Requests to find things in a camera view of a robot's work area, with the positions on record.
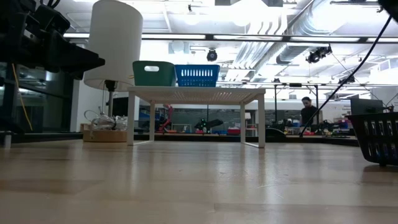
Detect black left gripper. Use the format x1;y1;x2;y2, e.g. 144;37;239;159
0;0;106;81

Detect person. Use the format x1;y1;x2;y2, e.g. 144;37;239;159
300;96;319;128

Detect blue plastic basket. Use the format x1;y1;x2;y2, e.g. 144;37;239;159
174;64;221;88

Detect white perforated metal shelf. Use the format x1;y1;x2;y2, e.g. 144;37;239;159
126;86;267;149

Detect black aluminium table frame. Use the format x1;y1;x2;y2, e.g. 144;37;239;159
0;130;360;147

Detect yellow extension cable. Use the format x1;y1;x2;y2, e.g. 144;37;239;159
11;63;34;132

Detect black plastic basket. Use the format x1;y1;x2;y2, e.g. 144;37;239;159
345;111;398;167

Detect black power cable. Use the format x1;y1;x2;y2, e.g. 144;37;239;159
299;14;393;138

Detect dark computer monitor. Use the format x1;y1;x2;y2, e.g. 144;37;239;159
350;97;384;116

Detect black ceiling-mounted camera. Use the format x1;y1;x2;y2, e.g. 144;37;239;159
305;45;333;64

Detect teal plastic bin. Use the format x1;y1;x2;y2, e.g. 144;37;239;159
132;60;177;87

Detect white cylindrical lamp shade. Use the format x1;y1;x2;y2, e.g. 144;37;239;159
83;0;144;92

